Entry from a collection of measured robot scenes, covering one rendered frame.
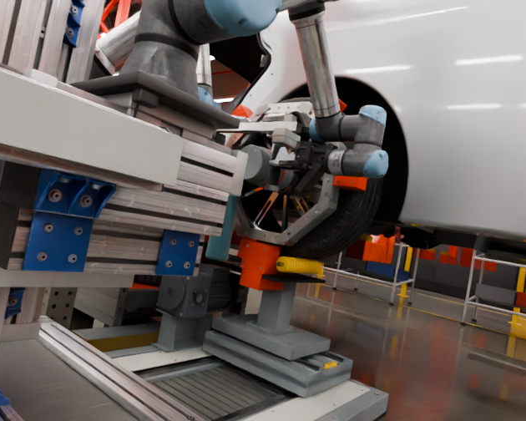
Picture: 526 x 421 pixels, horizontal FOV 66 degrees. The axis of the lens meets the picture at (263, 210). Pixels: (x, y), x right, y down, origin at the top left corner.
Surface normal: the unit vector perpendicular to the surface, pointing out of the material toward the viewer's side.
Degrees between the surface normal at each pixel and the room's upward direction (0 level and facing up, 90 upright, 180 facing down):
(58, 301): 90
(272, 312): 90
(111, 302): 90
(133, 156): 90
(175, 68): 72
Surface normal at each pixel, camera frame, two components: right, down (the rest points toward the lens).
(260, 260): -0.59, -0.15
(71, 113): 0.76, 0.11
